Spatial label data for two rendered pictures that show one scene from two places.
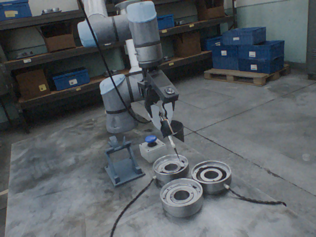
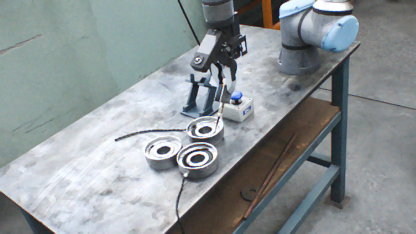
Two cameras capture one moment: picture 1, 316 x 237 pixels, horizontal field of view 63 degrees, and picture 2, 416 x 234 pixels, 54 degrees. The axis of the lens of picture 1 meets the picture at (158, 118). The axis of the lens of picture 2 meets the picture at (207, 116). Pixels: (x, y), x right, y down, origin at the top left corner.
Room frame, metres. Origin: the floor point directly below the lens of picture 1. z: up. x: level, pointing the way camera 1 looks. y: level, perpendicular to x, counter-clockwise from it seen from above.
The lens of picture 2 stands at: (0.33, -0.91, 1.48)
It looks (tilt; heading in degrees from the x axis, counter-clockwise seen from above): 33 degrees down; 69
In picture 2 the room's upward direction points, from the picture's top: 11 degrees counter-clockwise
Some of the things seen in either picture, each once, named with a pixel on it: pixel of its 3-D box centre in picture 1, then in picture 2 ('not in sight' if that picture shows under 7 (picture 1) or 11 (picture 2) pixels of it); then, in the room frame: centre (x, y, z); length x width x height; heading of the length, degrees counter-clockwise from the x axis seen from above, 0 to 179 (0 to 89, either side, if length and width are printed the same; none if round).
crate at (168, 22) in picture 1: (156, 23); not in sight; (4.71, -0.25, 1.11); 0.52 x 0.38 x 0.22; 114
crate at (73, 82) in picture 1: (70, 78); not in sight; (4.05, 1.24, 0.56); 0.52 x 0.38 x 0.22; 111
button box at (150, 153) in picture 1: (152, 149); (238, 106); (0.79, 0.04, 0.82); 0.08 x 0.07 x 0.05; 24
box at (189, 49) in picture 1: (185, 43); not in sight; (4.92, -0.75, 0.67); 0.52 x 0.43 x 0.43; 114
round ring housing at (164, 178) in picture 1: (171, 169); (205, 132); (0.65, -0.01, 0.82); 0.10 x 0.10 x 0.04
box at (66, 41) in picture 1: (57, 37); not in sight; (4.03, 1.24, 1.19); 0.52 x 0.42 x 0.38; 114
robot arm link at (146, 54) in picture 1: (147, 53); (217, 9); (0.75, 0.00, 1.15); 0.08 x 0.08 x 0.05
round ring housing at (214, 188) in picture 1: (211, 177); (198, 161); (0.58, -0.11, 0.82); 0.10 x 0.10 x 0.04
